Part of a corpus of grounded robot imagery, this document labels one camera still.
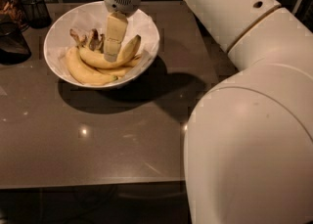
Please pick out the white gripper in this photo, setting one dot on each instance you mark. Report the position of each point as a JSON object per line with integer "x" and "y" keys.
{"x": 122, "y": 0}

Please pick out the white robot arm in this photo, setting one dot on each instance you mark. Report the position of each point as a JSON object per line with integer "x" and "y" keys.
{"x": 248, "y": 149}

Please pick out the white paper bowl liner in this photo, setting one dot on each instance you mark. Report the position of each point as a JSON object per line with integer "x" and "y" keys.
{"x": 81, "y": 19}

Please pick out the top yellow banana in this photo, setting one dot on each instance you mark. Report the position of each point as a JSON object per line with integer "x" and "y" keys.
{"x": 125, "y": 55}

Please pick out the yellow banana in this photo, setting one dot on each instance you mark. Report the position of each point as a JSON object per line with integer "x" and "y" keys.
{"x": 83, "y": 73}
{"x": 125, "y": 55}
{"x": 121, "y": 71}

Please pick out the lower yellow banana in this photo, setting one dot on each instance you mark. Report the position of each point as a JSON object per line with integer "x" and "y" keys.
{"x": 121, "y": 71}

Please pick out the white bowl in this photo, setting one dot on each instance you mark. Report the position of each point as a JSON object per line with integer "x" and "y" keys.
{"x": 55, "y": 38}

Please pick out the left yellow banana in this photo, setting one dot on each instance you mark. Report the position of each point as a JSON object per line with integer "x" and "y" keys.
{"x": 83, "y": 73}

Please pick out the black mesh cup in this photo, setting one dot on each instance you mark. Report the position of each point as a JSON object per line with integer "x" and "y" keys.
{"x": 36, "y": 13}

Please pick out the dark glass container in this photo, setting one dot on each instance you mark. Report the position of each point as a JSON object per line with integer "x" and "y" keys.
{"x": 13, "y": 47}

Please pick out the glass jar with snacks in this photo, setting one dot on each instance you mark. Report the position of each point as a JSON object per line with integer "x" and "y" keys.
{"x": 13, "y": 9}

